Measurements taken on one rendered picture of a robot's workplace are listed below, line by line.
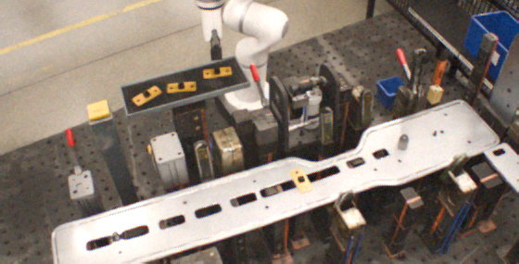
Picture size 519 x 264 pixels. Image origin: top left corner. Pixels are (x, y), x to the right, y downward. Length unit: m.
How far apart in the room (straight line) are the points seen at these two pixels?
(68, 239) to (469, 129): 1.25
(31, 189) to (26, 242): 0.23
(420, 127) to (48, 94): 2.56
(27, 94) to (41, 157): 1.55
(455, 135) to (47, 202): 1.43
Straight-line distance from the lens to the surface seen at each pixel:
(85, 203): 1.39
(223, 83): 1.42
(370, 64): 2.26
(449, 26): 2.03
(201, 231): 1.29
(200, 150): 1.34
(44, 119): 3.28
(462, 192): 1.40
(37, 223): 1.83
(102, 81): 3.41
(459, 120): 1.65
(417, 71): 1.56
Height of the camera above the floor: 2.10
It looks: 45 degrees down
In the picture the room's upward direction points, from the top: 2 degrees counter-clockwise
